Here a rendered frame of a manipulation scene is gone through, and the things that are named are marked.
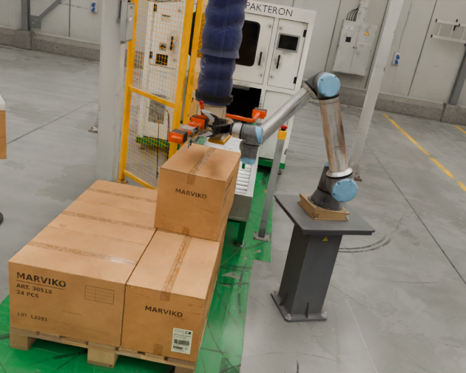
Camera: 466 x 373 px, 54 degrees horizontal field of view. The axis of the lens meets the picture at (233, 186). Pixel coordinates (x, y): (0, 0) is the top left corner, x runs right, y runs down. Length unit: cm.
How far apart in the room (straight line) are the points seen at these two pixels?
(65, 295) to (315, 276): 155
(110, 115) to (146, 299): 218
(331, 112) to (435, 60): 1014
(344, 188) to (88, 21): 1077
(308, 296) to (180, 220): 102
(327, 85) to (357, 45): 935
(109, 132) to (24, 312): 202
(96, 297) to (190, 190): 79
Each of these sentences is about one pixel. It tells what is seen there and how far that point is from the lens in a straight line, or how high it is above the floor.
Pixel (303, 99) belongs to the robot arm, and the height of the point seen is 145.
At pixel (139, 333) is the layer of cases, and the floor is 26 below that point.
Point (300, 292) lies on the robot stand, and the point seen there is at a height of 21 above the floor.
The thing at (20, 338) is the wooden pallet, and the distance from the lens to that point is 279.
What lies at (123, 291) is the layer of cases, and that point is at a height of 49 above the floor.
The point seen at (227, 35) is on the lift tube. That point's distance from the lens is 268.
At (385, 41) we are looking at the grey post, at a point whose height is 177.
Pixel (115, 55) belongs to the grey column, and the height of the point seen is 135.
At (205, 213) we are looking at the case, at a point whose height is 72.
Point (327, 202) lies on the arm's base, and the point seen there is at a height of 85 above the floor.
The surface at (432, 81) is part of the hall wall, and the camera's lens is 1269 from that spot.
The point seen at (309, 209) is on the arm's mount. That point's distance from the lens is 288.
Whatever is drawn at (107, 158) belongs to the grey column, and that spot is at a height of 43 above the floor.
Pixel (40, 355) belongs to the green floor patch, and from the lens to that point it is 279.
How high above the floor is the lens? 188
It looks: 21 degrees down
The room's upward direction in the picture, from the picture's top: 10 degrees clockwise
